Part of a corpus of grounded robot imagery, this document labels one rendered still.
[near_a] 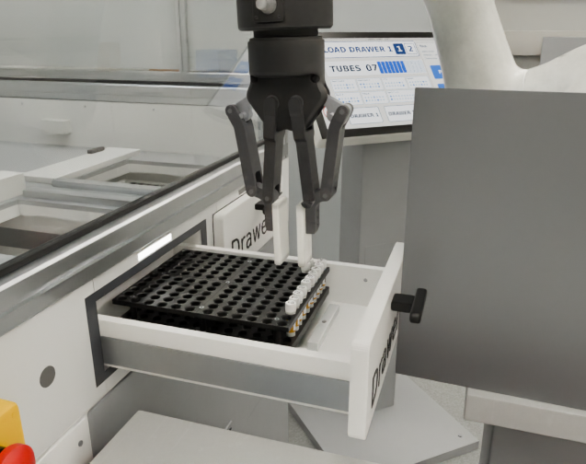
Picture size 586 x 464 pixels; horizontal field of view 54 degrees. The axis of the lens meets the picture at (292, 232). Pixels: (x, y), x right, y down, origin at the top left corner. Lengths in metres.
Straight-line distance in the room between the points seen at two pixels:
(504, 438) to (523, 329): 0.19
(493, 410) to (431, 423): 1.15
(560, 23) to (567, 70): 3.25
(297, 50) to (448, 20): 0.43
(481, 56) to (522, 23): 3.22
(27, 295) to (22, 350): 0.05
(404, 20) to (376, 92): 0.71
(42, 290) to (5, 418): 0.13
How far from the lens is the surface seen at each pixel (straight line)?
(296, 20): 0.54
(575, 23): 4.18
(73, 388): 0.68
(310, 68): 0.56
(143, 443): 0.71
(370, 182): 1.59
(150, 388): 0.82
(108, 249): 0.69
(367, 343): 0.55
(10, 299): 0.57
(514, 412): 0.81
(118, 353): 0.69
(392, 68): 1.59
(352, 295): 0.82
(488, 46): 0.94
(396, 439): 1.87
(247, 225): 1.00
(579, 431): 0.82
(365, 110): 1.46
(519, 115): 0.69
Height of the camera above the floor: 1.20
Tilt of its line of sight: 19 degrees down
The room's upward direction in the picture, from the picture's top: straight up
